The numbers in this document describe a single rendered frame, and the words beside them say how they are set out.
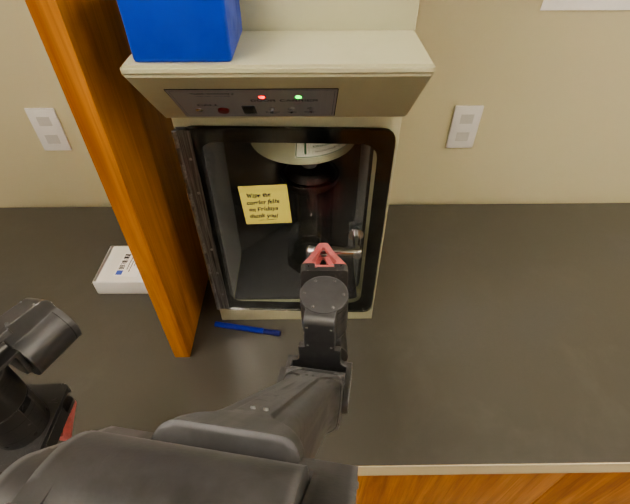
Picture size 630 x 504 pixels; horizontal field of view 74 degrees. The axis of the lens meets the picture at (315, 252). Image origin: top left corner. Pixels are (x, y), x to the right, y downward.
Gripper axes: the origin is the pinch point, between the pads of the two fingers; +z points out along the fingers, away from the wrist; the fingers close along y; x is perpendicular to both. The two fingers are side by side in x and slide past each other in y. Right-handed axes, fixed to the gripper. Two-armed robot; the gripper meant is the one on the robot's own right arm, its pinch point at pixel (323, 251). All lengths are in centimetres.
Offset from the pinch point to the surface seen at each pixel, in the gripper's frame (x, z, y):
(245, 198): 12.2, 4.5, 7.1
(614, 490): -61, -20, -50
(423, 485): -20, -21, -45
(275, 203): 7.6, 4.4, 6.3
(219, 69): 10.9, -5.4, 30.7
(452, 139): -34, 49, -7
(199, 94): 14.3, -2.4, 26.8
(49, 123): 67, 48, -2
